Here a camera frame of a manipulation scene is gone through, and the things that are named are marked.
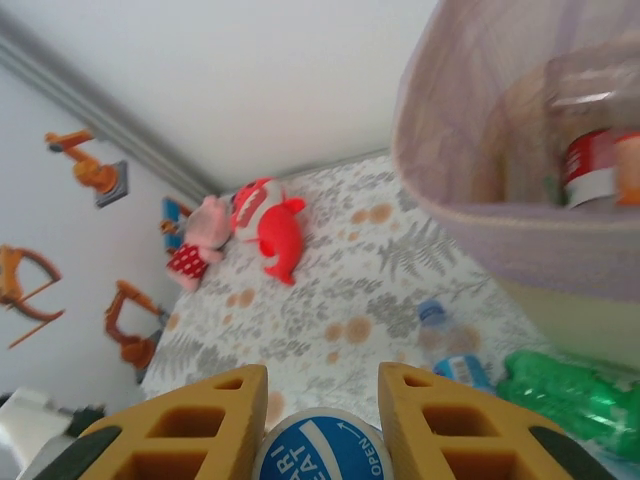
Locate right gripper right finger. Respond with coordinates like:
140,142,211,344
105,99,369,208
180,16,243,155
377,362,622,480

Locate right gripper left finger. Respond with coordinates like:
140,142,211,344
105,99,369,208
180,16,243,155
19,363,270,480

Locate cartoon label blue cap bottle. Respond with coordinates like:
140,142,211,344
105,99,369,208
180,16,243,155
416,298,496,394

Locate blue label white cap bottle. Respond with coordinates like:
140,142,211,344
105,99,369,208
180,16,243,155
251,406,395,480

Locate red white label bottle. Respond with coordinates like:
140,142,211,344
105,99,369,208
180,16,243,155
563,128,617,210

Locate orange label orange cap bottle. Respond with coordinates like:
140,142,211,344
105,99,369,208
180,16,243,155
613,132,640,207

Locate cream mesh waste bin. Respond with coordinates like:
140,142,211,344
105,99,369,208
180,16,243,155
391,0,640,364

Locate green bottle yellow cap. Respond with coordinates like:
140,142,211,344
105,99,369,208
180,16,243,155
494,348,640,460

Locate pink pig plush toy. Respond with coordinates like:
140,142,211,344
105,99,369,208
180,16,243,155
167,194,231,291

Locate red shark plush toy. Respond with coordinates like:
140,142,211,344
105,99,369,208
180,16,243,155
230,177,307,286

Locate orange claw gripper sticker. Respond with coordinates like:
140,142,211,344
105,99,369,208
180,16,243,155
0,244,66,351

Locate blue conveyor wall sticker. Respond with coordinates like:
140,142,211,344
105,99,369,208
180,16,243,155
159,197,194,254

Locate aluminium frame post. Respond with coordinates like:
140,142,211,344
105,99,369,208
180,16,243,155
0,9,224,201

